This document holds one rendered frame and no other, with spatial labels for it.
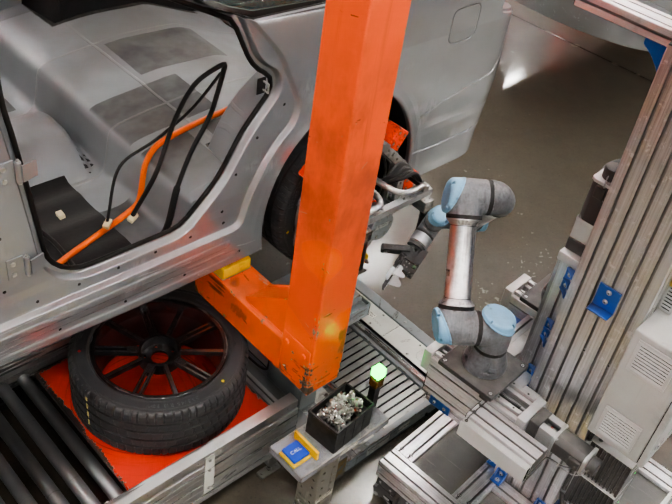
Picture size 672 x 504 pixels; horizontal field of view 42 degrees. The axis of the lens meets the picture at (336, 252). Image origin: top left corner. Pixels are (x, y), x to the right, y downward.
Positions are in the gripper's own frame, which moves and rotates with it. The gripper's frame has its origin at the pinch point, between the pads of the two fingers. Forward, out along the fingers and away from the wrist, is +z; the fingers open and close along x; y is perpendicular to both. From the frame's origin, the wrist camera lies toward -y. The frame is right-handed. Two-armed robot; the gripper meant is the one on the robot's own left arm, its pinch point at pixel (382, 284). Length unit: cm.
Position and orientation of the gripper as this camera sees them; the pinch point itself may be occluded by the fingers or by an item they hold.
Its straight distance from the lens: 321.5
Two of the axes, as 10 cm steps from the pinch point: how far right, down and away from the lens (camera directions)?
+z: -5.7, 7.8, -2.6
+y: 8.2, 5.6, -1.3
